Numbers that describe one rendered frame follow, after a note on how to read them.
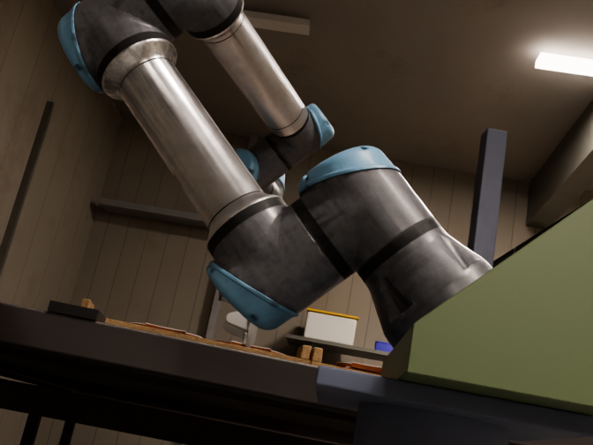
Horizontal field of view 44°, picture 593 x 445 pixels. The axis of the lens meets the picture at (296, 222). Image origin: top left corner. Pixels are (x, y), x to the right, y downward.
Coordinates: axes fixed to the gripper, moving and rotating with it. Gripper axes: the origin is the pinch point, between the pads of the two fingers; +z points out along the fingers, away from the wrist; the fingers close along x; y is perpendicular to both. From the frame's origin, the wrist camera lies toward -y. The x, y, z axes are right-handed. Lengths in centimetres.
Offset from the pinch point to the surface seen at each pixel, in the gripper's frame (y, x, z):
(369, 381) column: -8, 64, 8
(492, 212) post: -112, -170, -99
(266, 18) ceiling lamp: 6, -301, -256
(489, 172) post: -109, -170, -119
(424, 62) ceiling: -112, -322, -260
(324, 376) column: -4, 64, 9
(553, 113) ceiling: -225, -349, -256
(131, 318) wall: 77, -547, -72
